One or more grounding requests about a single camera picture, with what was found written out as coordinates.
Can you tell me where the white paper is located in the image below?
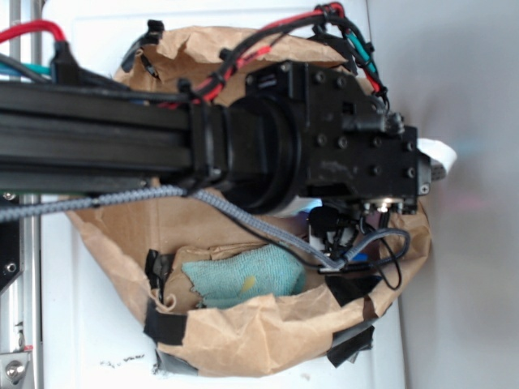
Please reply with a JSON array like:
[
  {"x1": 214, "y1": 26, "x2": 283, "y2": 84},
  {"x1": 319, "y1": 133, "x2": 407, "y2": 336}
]
[{"x1": 418, "y1": 138, "x2": 457, "y2": 177}]

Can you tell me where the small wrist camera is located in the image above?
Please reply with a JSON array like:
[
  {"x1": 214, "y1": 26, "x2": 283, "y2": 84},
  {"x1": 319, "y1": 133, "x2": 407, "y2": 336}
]
[{"x1": 308, "y1": 206, "x2": 359, "y2": 260}]

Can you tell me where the black mounting plate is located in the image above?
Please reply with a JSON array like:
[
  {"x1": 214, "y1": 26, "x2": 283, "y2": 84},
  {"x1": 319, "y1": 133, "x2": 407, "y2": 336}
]
[{"x1": 0, "y1": 191, "x2": 22, "y2": 293}]

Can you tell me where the teal terry cloth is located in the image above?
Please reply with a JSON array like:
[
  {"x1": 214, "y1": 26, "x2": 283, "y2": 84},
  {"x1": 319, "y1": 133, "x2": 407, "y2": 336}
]
[{"x1": 182, "y1": 245, "x2": 306, "y2": 309}]

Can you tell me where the brown paper bag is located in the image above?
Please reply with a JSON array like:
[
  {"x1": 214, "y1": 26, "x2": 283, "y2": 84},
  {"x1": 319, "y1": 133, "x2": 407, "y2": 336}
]
[{"x1": 69, "y1": 28, "x2": 431, "y2": 377}]

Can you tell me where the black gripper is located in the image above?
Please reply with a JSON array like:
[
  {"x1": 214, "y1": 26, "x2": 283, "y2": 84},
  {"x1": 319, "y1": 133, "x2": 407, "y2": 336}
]
[{"x1": 245, "y1": 61, "x2": 431, "y2": 214}]

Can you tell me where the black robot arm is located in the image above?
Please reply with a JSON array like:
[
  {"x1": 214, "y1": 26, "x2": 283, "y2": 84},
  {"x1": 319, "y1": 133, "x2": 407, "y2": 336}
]
[{"x1": 1, "y1": 61, "x2": 431, "y2": 214}]

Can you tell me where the red and black wire bundle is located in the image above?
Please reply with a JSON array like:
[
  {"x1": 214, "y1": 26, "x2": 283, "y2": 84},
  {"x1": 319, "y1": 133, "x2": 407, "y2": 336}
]
[{"x1": 153, "y1": 2, "x2": 391, "y2": 110}]

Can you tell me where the aluminium frame rail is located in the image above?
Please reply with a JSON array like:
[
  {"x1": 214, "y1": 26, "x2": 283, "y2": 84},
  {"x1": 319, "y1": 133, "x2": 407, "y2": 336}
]
[{"x1": 1, "y1": 1, "x2": 45, "y2": 388}]

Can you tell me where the grey braided cable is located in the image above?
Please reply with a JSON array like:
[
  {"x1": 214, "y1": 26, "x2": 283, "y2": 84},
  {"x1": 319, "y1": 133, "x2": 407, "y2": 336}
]
[{"x1": 0, "y1": 184, "x2": 410, "y2": 271}]

